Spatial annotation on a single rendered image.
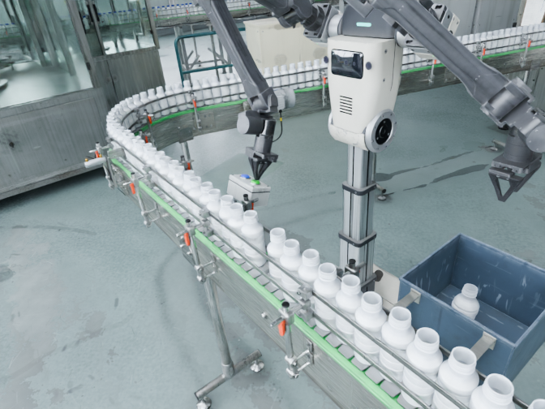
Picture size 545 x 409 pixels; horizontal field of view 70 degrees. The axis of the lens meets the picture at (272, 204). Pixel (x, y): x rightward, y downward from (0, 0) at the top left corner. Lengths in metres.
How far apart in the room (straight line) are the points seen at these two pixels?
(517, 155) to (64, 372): 2.25
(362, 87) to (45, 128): 3.27
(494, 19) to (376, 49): 6.39
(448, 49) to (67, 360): 2.29
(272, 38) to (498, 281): 4.19
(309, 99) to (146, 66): 3.89
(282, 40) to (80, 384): 4.15
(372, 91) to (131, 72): 5.18
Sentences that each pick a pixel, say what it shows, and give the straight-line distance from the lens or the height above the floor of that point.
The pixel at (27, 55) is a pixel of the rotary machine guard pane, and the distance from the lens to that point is 4.06.
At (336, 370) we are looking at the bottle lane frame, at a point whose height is 0.95.
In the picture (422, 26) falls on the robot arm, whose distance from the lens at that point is 0.84.
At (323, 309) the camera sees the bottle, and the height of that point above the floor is 1.07.
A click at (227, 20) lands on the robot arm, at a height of 1.60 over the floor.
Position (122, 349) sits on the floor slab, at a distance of 2.42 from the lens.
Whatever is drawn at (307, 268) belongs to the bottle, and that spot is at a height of 1.14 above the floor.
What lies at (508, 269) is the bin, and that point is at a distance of 1.36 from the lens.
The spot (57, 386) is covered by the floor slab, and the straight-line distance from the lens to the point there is 2.43.
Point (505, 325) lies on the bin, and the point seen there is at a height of 0.73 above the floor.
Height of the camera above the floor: 1.71
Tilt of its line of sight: 31 degrees down
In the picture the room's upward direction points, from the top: 5 degrees counter-clockwise
